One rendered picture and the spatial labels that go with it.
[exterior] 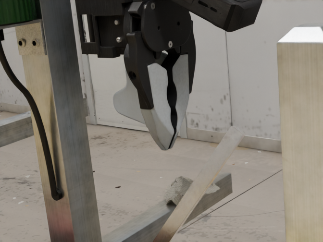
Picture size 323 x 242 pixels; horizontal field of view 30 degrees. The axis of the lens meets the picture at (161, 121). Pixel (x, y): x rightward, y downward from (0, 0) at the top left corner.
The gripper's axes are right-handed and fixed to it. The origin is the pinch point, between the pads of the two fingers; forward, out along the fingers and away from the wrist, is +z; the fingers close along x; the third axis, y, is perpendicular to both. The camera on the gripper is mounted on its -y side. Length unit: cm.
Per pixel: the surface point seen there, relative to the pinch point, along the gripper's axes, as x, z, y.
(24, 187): -158, 99, 234
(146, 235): -5.1, 14.6, 9.2
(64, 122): 8.9, -3.5, 4.9
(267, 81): -265, 57, 133
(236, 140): -0.3, -0.3, -7.0
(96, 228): 6.8, 7.7, 4.9
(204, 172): 0.8, 2.8, -4.0
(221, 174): -23.5, 13.4, 10.2
